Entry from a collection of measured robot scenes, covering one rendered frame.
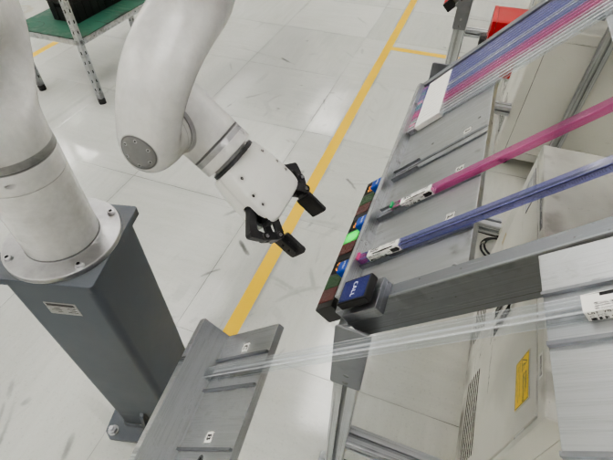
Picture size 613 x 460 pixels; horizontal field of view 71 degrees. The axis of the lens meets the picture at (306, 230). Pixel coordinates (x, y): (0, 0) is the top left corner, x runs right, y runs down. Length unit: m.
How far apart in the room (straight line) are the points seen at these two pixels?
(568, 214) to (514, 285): 0.55
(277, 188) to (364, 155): 1.48
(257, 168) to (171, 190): 1.37
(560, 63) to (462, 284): 1.52
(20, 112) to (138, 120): 0.20
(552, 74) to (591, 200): 0.95
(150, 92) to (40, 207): 0.29
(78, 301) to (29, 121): 0.31
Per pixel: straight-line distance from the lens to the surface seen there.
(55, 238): 0.76
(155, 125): 0.51
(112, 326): 0.87
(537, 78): 1.97
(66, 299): 0.84
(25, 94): 0.68
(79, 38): 2.56
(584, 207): 1.08
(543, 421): 0.76
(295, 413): 1.32
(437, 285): 0.52
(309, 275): 1.56
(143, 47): 0.51
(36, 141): 0.68
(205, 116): 0.59
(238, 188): 0.59
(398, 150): 0.89
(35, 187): 0.70
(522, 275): 0.49
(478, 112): 0.83
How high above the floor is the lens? 1.25
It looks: 47 degrees down
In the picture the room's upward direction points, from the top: straight up
